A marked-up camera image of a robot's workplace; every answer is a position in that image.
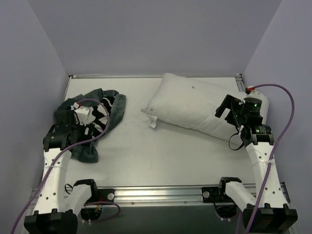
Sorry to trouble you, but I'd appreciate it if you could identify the purple cable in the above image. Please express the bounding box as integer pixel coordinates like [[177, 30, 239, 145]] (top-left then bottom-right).
[[235, 83, 295, 234], [9, 98, 121, 234]]

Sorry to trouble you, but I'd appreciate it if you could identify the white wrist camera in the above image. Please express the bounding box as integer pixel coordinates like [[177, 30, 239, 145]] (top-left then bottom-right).
[[245, 86, 261, 99], [72, 102, 92, 126]]

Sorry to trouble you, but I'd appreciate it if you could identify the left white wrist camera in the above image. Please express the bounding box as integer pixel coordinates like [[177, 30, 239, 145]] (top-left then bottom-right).
[[72, 102, 92, 126]]

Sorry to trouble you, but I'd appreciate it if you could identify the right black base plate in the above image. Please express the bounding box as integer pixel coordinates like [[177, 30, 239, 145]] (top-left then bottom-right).
[[201, 186, 232, 203]]

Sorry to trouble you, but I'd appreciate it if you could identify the thin black cable loop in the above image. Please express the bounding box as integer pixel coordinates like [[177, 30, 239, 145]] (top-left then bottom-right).
[[228, 125, 247, 151]]

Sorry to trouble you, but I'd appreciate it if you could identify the front aluminium rail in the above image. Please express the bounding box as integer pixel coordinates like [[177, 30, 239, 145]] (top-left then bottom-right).
[[26, 182, 291, 209]]

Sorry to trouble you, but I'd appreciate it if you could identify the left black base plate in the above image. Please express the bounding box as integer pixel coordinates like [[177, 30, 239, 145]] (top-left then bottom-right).
[[93, 188, 115, 203]]

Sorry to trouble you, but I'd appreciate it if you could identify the zebra pillowcase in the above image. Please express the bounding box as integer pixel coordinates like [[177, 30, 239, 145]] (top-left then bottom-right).
[[57, 88, 126, 163]]

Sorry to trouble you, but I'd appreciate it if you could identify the white pillow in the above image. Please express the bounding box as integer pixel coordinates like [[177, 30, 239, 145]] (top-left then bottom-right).
[[141, 73, 269, 145]]

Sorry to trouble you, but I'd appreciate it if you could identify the right aluminium rail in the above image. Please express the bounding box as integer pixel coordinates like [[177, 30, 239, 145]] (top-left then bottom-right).
[[234, 74, 246, 92]]

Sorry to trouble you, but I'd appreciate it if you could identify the aluminium rail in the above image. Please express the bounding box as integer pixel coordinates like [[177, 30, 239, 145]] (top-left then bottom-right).
[[26, 182, 291, 209], [234, 74, 246, 92]]

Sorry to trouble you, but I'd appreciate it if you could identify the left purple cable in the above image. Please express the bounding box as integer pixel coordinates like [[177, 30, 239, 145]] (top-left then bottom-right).
[[9, 98, 121, 234]]

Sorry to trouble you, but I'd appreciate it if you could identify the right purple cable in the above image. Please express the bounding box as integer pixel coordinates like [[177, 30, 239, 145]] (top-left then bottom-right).
[[235, 83, 295, 234]]

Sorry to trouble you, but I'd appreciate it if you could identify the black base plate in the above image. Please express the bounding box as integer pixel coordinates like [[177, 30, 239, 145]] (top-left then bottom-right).
[[93, 188, 115, 203], [201, 186, 232, 203]]

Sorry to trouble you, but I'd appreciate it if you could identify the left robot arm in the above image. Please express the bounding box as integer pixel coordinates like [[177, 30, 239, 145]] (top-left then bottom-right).
[[24, 107, 98, 234]]

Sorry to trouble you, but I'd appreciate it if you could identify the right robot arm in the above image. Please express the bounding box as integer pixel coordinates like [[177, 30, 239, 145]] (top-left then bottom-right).
[[215, 95, 298, 234]]

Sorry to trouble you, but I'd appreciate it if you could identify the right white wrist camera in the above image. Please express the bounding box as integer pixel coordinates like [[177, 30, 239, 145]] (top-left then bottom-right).
[[245, 86, 261, 99]]

